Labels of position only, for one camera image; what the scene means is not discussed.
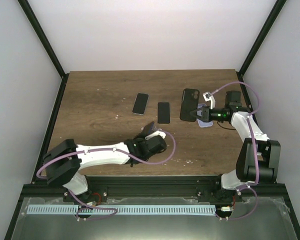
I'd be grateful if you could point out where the black frame post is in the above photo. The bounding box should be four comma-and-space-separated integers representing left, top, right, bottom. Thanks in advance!
237, 0, 287, 76
16, 0, 67, 80

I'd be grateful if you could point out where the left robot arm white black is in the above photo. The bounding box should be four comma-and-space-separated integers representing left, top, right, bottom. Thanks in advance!
43, 133, 167, 202

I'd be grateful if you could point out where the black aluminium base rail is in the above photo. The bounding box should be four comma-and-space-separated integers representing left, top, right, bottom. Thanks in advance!
19, 175, 290, 204

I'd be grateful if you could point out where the phone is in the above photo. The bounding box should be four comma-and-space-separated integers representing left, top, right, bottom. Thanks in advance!
157, 102, 170, 124

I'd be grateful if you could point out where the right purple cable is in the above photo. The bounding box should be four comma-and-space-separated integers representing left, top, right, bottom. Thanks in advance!
209, 81, 263, 221

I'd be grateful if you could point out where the black phone front table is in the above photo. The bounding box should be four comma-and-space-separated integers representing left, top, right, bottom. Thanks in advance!
141, 121, 155, 137

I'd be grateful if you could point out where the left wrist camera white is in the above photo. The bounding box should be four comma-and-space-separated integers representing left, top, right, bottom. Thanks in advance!
145, 130, 166, 140

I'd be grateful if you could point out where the right black frame post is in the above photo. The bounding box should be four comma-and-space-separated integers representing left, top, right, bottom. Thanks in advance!
237, 0, 287, 76

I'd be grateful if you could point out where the black phone table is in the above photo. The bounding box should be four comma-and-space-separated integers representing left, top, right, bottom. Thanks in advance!
141, 121, 155, 137
132, 93, 149, 115

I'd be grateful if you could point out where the black phone rear table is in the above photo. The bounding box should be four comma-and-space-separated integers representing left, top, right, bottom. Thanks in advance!
132, 93, 149, 115

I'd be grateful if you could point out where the light blue slotted cable duct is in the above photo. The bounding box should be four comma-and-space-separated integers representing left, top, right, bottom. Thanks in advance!
26, 204, 216, 216

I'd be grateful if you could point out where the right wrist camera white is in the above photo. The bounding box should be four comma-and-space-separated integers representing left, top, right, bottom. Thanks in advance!
202, 91, 216, 110

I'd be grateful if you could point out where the left black frame post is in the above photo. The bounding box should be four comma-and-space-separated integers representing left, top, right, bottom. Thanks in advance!
16, 0, 67, 80

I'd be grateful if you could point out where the metal sheet front panel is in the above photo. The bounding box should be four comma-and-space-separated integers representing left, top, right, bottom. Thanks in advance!
11, 197, 298, 240

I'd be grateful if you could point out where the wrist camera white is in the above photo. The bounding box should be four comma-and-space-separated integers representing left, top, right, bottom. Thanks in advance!
145, 130, 166, 140
202, 91, 216, 110

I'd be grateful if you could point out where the purple cable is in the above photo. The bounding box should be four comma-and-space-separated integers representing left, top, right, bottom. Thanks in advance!
36, 129, 177, 222
209, 81, 263, 221

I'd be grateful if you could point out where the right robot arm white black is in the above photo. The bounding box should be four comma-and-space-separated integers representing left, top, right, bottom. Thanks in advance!
189, 90, 281, 202

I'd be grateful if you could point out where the lilac phone case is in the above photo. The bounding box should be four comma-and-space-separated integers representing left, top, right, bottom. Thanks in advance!
196, 103, 213, 128

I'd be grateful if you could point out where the black phone case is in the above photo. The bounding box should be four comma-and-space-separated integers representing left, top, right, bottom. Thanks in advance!
179, 88, 200, 122

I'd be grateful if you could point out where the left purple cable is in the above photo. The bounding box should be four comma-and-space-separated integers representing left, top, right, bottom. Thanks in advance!
36, 129, 177, 222

